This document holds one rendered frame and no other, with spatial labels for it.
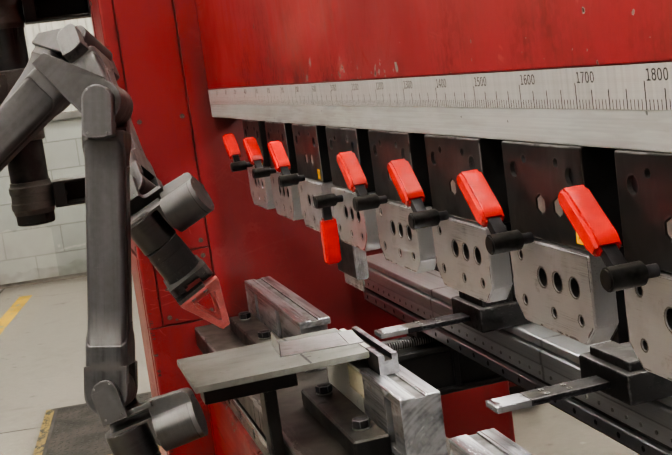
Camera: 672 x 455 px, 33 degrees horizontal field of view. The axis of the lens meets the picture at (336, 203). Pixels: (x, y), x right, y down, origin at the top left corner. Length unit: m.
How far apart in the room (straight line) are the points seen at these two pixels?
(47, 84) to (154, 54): 1.01
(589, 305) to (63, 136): 8.14
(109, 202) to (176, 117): 1.04
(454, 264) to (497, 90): 0.24
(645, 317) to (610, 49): 0.20
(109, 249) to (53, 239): 7.55
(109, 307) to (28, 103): 0.29
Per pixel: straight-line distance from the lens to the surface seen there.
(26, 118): 1.53
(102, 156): 1.50
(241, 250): 2.56
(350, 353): 1.67
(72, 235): 9.02
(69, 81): 1.51
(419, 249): 1.28
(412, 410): 1.54
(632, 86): 0.82
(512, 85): 1.00
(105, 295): 1.50
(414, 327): 1.76
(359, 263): 1.68
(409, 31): 1.22
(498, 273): 1.10
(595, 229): 0.83
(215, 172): 2.53
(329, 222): 1.54
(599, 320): 0.93
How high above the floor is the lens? 1.43
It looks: 7 degrees down
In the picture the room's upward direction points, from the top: 8 degrees counter-clockwise
